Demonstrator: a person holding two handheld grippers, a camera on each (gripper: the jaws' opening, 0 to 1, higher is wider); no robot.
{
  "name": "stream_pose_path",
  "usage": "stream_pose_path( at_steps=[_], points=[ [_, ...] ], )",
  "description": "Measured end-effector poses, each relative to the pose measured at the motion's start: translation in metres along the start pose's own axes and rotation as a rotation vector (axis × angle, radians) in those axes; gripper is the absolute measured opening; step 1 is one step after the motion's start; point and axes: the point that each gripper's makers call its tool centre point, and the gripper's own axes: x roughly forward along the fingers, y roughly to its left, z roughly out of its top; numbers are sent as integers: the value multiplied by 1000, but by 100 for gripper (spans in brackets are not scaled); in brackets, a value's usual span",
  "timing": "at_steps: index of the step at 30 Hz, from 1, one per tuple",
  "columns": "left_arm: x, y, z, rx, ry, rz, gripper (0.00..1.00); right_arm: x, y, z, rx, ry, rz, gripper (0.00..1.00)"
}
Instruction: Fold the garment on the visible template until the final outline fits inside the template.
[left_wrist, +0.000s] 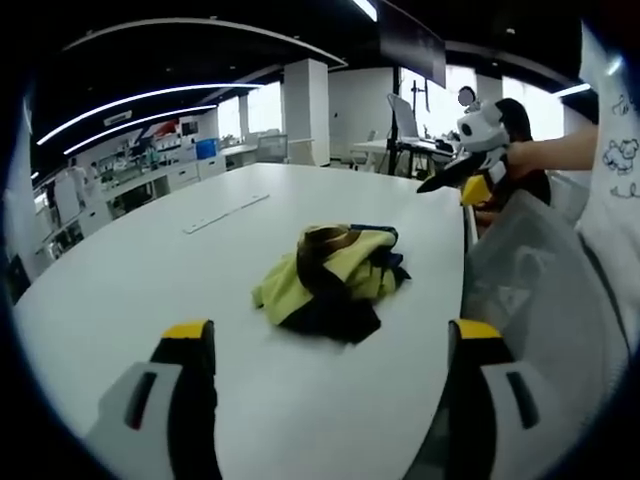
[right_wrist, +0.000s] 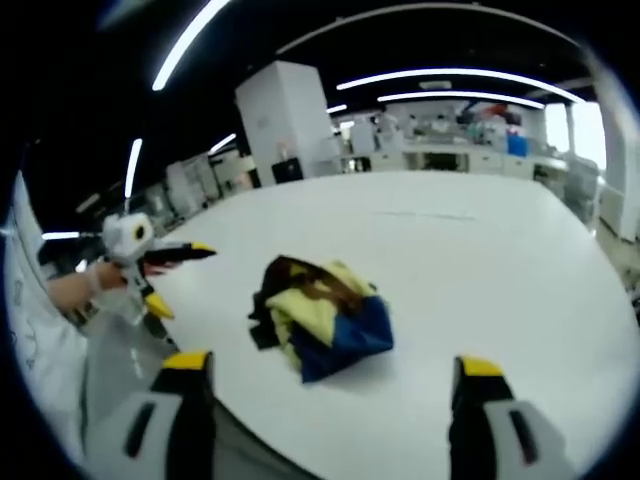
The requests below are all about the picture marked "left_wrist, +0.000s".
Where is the white tilted board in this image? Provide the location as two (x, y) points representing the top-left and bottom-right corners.
(386, 92), (422, 142)

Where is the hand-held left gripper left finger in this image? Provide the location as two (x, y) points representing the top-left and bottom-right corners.
(82, 318), (224, 480)

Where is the black hanging screen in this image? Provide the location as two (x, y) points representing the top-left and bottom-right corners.
(378, 0), (447, 90)

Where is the white background table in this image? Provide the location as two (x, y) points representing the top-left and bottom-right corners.
(351, 136), (462, 177)

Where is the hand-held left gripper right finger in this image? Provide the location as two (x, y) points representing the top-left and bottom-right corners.
(447, 317), (567, 480)

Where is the white cabinet row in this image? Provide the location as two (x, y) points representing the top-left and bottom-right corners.
(34, 149), (226, 261)

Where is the person's right hand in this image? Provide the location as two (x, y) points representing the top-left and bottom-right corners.
(504, 141), (545, 182)

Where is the black stand pole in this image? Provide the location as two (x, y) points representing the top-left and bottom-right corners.
(387, 64), (407, 176)

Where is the yellow and dark garment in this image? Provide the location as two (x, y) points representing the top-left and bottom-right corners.
(249, 223), (414, 346)

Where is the person's white printed shirt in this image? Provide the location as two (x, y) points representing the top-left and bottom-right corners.
(573, 19), (640, 361)

